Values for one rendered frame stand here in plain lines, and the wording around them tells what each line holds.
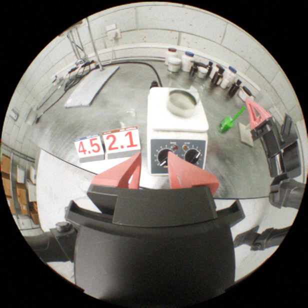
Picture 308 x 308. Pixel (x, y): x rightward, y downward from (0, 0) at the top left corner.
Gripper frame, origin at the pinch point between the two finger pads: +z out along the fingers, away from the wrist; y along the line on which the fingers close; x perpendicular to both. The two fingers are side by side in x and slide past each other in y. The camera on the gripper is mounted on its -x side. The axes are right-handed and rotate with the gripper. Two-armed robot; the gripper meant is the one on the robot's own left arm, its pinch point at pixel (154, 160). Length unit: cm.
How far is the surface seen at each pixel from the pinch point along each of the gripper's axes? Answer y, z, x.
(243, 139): -32.2, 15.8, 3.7
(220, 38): -34, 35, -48
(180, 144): -5.1, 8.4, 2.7
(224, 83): -33, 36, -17
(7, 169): 213, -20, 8
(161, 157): -1.4, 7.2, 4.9
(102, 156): 13.9, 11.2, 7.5
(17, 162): 247, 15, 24
